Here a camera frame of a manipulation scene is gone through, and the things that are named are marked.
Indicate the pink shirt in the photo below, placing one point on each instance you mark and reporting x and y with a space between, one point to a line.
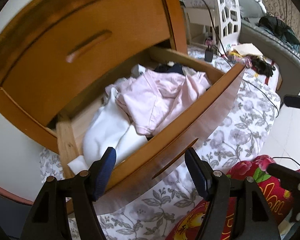
154 100

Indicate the wooden nightstand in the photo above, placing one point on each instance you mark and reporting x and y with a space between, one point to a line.
29 25

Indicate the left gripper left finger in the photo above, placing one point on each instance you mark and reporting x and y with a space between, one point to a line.
48 218

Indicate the grey sofa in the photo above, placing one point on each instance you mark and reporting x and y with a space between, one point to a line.
286 58

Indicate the red floral blanket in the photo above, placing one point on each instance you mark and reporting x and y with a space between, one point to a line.
280 201

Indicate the black power adapter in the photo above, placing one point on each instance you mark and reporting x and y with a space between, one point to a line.
208 57

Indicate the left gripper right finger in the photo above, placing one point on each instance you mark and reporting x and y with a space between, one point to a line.
252 216

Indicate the white lattice shelf rack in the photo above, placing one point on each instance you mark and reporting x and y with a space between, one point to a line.
215 21

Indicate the colourful clutter pile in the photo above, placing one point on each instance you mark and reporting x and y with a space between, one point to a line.
257 65

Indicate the navy blue printed garment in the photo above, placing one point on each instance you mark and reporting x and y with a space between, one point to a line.
170 67

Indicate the dark clothes on sofa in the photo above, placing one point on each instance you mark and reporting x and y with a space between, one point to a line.
280 30

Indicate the white garment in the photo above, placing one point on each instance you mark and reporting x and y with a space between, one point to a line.
111 127

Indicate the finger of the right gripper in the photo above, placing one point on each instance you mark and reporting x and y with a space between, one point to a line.
290 181
292 101

